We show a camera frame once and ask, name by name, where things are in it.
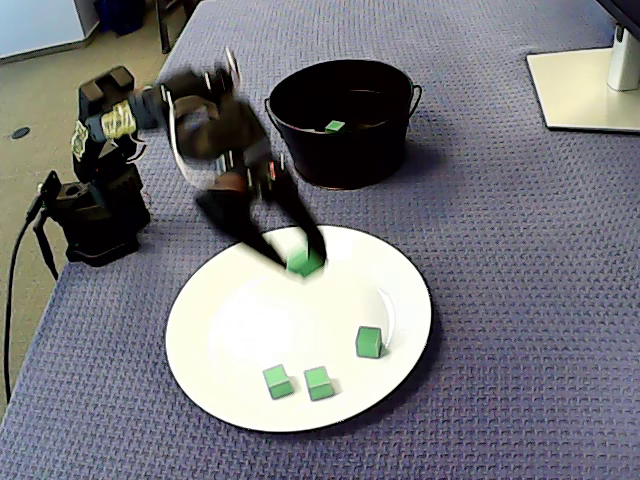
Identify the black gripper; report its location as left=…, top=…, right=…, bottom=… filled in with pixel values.
left=171, top=93, right=329, bottom=272

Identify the white round plate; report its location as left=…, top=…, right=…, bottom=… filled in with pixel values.
left=164, top=223, right=434, bottom=434

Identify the black metal bucket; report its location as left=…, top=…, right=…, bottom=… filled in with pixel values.
left=263, top=58, right=424, bottom=191

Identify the dark blue bin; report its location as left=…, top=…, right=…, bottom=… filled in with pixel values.
left=93, top=0, right=147, bottom=37

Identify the blue woven table mat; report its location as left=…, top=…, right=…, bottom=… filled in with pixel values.
left=0, top=0, right=640, bottom=480

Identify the white panel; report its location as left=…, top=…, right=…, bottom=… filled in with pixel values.
left=0, top=0, right=86, bottom=64

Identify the white monitor stand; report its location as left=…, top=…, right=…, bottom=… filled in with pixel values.
left=525, top=24, right=640, bottom=134

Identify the black monitor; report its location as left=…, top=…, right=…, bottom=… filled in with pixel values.
left=597, top=0, right=640, bottom=29

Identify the white gripper servo wire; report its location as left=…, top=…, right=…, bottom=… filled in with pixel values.
left=167, top=47, right=241, bottom=191

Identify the dark furniture leg frame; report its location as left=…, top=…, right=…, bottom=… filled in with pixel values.
left=153, top=0, right=201, bottom=55

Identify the short black cable loop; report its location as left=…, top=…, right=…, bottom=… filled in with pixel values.
left=33, top=219, right=60, bottom=280

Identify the thick black cable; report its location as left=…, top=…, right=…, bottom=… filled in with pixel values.
left=2, top=197, right=44, bottom=406

